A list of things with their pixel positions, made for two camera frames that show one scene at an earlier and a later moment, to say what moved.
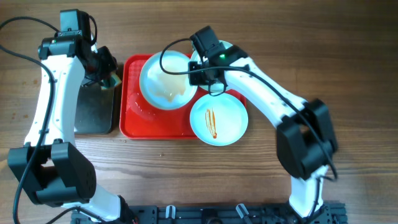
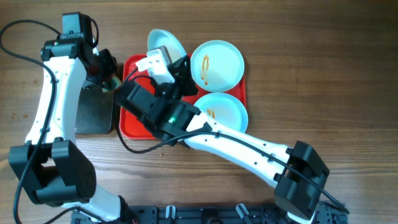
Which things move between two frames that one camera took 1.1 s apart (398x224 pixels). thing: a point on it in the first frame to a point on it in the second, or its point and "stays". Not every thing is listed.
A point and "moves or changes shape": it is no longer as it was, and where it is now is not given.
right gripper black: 194,79 to 180,75
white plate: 164,80 moves or changes shape
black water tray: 94,109 stays
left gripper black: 109,65 stays
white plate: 219,120 stays
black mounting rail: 328,213 stays
